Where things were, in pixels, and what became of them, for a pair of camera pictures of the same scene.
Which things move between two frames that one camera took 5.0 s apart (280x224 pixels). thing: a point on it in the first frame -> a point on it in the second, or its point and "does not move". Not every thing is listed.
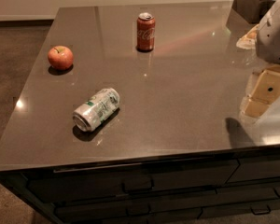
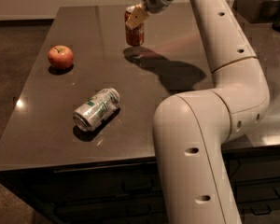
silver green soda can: (96, 110) does not move
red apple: (60, 57) does not move
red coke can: (146, 32) -> (133, 37)
